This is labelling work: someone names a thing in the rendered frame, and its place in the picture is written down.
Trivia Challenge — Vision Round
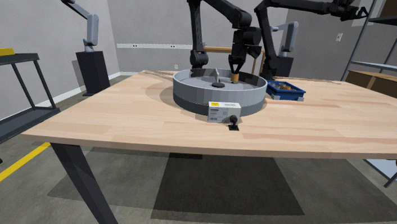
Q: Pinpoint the blue crate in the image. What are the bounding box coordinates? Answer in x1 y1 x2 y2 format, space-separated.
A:
266 80 306 101

